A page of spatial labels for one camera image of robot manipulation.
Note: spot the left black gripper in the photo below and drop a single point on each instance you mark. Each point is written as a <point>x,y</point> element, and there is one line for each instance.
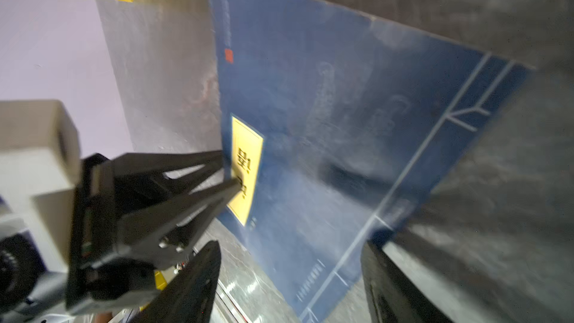
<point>132,216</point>

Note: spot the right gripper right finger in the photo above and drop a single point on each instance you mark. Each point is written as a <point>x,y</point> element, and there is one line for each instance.
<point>390,294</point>

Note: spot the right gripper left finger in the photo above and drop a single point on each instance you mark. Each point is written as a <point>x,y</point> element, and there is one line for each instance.
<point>190,296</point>

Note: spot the navy book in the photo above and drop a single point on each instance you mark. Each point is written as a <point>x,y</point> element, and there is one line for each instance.
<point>349,121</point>

